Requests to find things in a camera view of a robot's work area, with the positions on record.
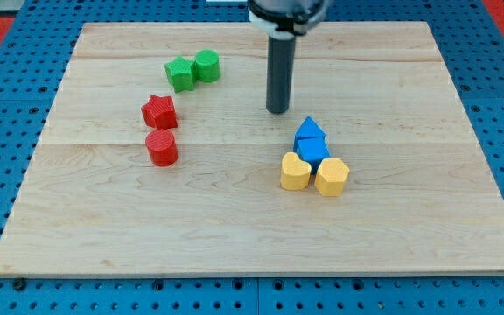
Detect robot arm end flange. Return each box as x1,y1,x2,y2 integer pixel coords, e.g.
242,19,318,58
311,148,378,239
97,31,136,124
247,0,333,40

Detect red star block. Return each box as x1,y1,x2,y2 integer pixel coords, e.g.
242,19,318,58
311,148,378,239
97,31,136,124
141,94,178,129

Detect green star block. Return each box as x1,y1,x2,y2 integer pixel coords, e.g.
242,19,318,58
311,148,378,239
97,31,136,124
164,56,197,93

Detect yellow heart block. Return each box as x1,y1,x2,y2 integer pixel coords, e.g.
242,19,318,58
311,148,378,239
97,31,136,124
280,152,312,191

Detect blue cube block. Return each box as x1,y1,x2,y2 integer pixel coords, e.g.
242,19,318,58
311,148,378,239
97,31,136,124
295,137,330,175

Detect blue triangle block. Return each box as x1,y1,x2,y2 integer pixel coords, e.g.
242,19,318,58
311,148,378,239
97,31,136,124
293,116,326,151

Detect yellow hexagon block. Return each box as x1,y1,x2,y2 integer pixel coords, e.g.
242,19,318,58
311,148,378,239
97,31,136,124
314,157,350,197

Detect red cylinder block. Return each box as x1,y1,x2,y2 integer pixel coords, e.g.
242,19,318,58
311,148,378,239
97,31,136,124
145,129,179,167

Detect light wooden board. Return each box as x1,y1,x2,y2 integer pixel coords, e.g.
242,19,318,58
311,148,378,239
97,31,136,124
0,22,504,279

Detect green cylinder block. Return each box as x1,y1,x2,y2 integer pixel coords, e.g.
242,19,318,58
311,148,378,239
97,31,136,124
195,49,221,83

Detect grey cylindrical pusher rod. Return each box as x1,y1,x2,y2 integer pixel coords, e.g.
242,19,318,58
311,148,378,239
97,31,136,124
266,38,296,114

